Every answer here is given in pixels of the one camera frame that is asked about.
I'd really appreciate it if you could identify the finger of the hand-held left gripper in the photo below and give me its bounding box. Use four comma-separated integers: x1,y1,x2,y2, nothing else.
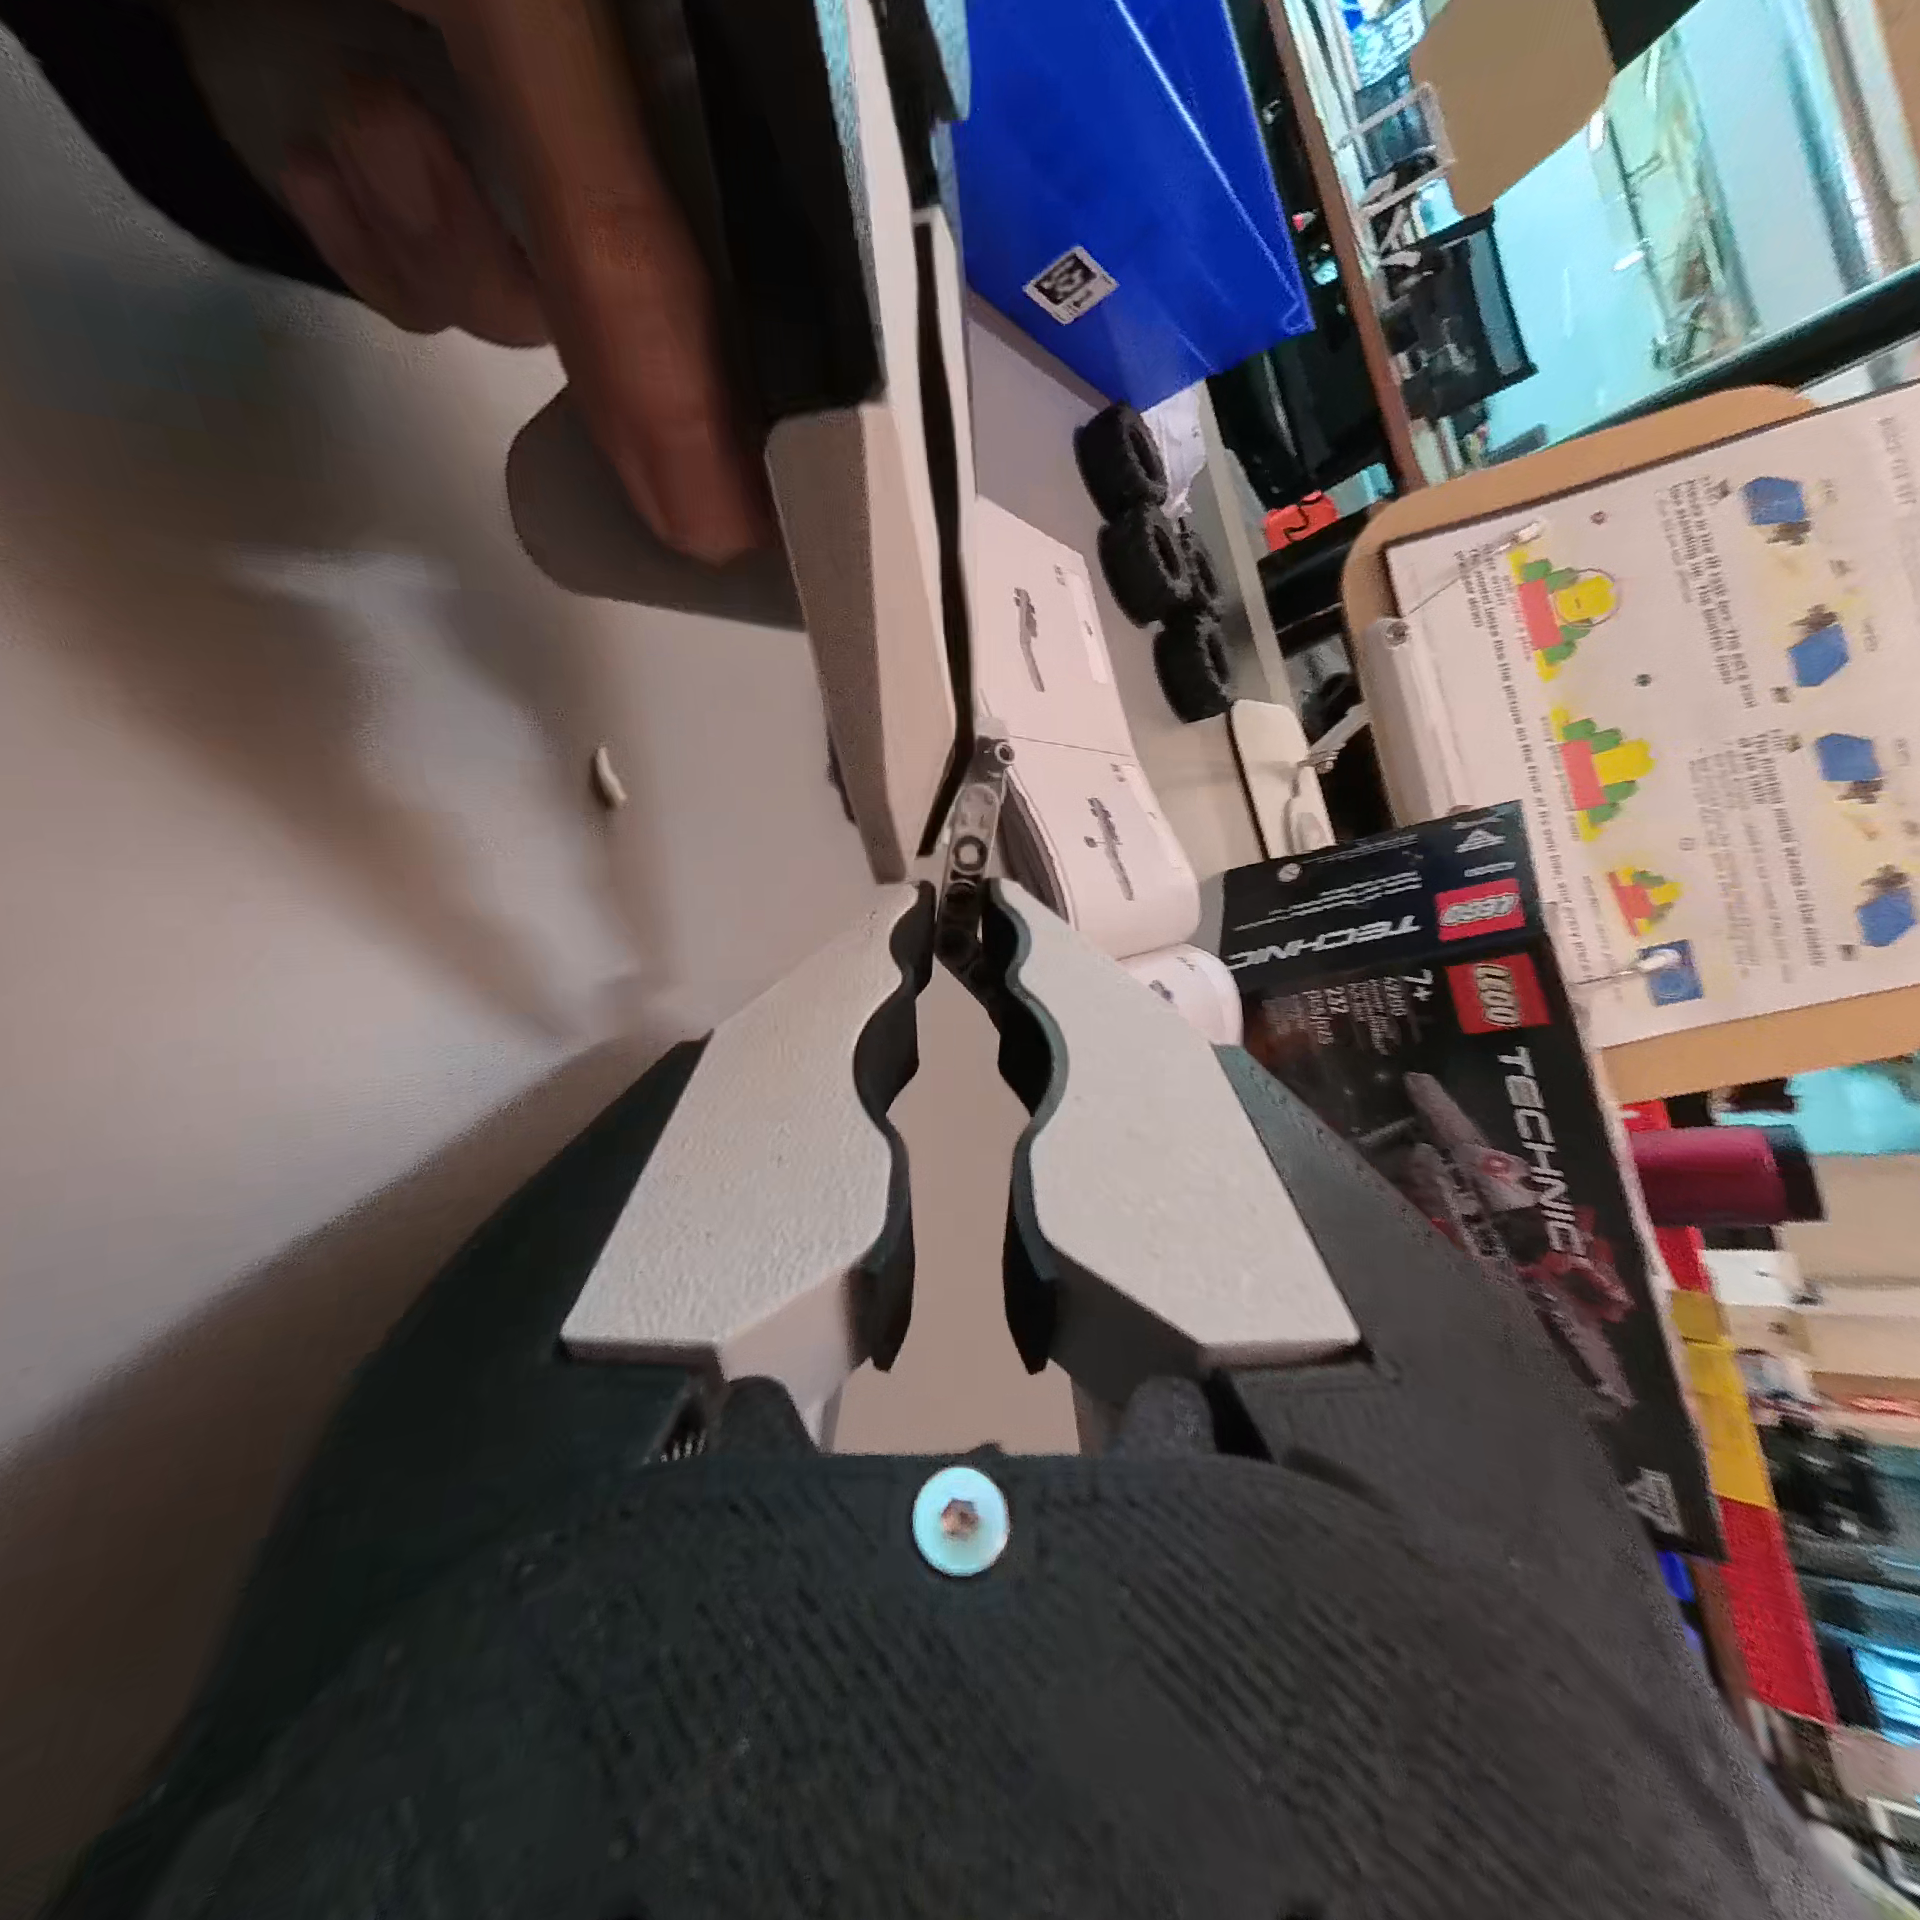
937,208,980,784
763,206,945,888

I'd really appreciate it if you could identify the grey desk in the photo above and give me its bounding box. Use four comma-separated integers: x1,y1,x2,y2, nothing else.
0,24,1307,1920

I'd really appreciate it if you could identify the person's left hand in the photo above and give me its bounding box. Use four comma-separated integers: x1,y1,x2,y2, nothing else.
179,0,774,567

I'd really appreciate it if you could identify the printed paper sheet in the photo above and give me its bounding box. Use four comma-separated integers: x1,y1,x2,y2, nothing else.
1387,390,1920,1051

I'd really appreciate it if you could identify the open instruction booklet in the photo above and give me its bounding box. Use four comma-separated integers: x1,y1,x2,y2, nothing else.
968,495,1246,1051

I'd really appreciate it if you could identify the black toy set box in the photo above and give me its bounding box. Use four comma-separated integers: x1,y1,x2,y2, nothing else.
1219,804,1727,1561

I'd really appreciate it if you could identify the grey angled toy brick beam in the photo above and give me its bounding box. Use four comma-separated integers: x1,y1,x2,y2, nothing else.
934,735,1023,996

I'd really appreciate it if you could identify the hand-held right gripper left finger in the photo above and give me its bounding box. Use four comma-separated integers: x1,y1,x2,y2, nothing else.
562,881,940,1444

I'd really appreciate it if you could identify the wooden display board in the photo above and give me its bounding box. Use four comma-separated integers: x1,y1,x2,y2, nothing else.
1339,382,1920,1106

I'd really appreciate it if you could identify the blue tagged storage bin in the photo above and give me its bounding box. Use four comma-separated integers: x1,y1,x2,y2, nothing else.
955,0,1319,416

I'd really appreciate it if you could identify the maroon cup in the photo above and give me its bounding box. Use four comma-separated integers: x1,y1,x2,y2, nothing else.
1627,1128,1829,1232

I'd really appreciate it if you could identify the white stand base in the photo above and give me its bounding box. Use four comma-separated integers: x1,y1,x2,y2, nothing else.
1231,703,1336,860

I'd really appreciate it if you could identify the person's left forearm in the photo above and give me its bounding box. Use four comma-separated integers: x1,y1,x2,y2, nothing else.
0,0,352,295

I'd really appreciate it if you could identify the yellow and red box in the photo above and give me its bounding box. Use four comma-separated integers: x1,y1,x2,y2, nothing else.
1627,1099,1842,1732

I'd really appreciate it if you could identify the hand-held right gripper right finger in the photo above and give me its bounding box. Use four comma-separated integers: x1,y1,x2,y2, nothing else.
983,880,1363,1444

